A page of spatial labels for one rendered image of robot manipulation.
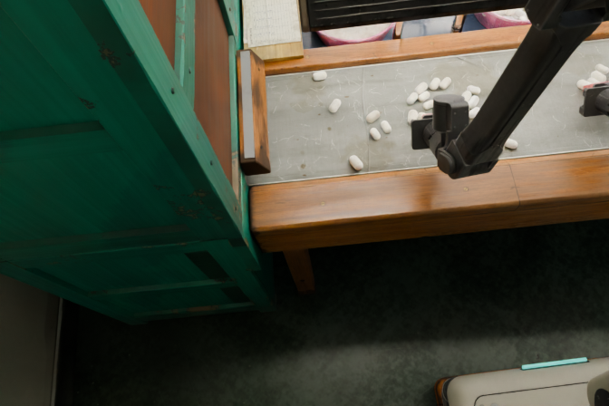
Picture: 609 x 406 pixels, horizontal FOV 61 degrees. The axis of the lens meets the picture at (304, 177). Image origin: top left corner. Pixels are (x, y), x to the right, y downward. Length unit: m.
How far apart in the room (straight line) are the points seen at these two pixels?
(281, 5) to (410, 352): 1.17
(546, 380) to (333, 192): 0.83
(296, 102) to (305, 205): 0.28
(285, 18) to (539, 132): 0.69
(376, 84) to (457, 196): 0.35
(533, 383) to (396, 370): 0.44
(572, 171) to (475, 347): 0.82
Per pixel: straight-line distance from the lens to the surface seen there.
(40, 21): 0.52
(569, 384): 1.66
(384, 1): 1.01
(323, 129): 1.24
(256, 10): 1.43
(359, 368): 1.83
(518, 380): 1.62
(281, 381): 1.83
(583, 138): 1.35
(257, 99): 1.18
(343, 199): 1.14
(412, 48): 1.35
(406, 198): 1.15
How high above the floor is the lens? 1.82
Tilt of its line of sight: 65 degrees down
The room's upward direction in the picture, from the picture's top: 9 degrees counter-clockwise
